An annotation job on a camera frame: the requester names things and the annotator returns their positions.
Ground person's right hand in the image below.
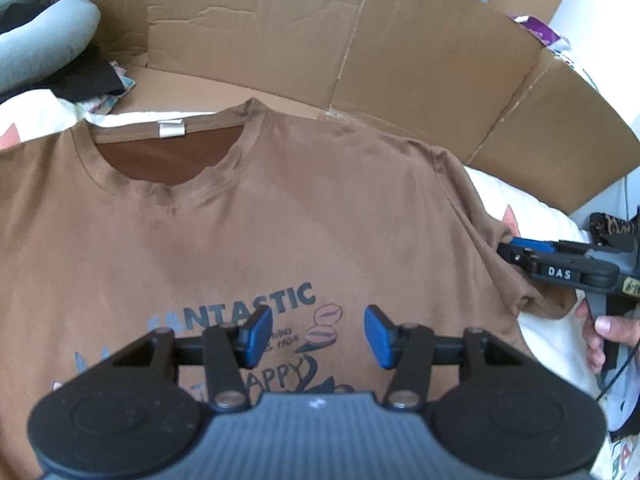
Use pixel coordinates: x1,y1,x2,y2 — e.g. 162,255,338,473
575,302,640,373

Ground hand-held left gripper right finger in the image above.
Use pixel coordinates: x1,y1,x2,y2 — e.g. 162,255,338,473
365,305,535,410

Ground floral patterned cloth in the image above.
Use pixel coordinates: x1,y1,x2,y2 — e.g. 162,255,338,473
75,62,136,116

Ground purple and white detergent bag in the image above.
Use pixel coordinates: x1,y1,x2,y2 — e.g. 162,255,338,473
510,14,571,56

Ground cream bear print blanket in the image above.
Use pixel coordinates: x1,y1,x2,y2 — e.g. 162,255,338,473
0,60,640,480

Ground leopard print cloth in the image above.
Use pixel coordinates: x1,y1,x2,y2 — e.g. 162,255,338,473
590,212,640,248

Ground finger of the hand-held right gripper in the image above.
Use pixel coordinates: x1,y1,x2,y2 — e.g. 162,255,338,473
497,242,532,272
510,237,556,256

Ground flattened cardboard box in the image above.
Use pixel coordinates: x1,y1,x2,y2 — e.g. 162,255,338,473
80,0,640,216

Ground grey neck pillow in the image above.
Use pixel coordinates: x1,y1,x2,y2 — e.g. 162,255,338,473
0,0,101,93

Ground brown printed t-shirt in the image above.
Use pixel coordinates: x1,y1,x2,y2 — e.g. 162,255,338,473
0,97,578,480

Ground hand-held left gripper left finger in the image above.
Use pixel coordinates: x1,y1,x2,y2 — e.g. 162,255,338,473
114,306,274,411

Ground small black cloth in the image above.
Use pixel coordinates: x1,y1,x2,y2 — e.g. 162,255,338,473
0,5,123,103

